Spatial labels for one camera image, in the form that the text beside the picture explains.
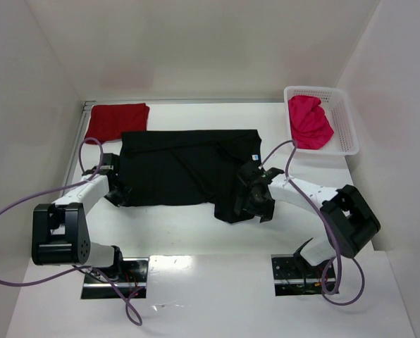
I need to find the black t-shirt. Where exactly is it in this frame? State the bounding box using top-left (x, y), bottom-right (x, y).
top-left (118, 130), bottom-right (261, 224)

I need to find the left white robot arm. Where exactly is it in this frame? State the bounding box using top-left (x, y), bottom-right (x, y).
top-left (32, 153), bottom-right (124, 277)

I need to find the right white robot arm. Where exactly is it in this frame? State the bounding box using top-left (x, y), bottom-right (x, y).
top-left (235, 163), bottom-right (381, 268)

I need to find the folded red t-shirt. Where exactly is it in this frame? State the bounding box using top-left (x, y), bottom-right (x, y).
top-left (85, 104), bottom-right (150, 144)

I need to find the pink t-shirt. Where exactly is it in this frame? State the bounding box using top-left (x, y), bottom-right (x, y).
top-left (288, 95), bottom-right (334, 151)

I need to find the white plastic basket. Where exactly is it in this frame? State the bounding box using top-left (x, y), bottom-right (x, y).
top-left (283, 86), bottom-right (359, 156)

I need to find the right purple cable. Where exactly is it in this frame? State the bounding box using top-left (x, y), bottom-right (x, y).
top-left (259, 139), bottom-right (366, 305)

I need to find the purple cable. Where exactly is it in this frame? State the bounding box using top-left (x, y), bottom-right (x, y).
top-left (259, 139), bottom-right (366, 305)
top-left (0, 137), bottom-right (143, 325)

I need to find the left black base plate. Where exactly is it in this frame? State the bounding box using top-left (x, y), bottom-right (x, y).
top-left (80, 257), bottom-right (149, 300)

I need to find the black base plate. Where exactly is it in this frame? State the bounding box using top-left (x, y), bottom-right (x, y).
top-left (80, 257), bottom-right (149, 300)
top-left (271, 255), bottom-right (328, 296)

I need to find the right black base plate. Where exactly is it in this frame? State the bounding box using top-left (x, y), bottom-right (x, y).
top-left (271, 255), bottom-right (328, 296)

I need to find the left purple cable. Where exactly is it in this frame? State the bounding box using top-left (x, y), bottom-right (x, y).
top-left (0, 137), bottom-right (143, 325)

